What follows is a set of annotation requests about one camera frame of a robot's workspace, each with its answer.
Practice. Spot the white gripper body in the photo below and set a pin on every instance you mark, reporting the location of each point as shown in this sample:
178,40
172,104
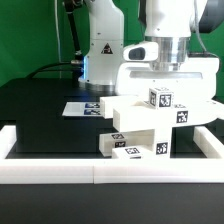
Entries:
194,79

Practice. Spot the white tagged cube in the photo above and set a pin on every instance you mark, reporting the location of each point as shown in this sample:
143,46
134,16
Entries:
161,97

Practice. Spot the white chair seat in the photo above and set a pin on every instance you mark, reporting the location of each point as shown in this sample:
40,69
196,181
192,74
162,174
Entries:
158,140

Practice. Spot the white chair backrest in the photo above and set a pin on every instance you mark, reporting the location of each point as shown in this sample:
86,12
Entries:
129,113

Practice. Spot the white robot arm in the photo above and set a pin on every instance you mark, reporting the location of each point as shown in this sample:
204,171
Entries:
162,59

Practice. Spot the white base tag plate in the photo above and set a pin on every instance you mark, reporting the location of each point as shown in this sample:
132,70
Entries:
81,109

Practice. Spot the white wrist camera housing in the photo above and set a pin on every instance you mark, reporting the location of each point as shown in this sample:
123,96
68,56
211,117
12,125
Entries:
144,51

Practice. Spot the white U-shaped frame wall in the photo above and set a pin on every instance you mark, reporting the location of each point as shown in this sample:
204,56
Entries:
102,171

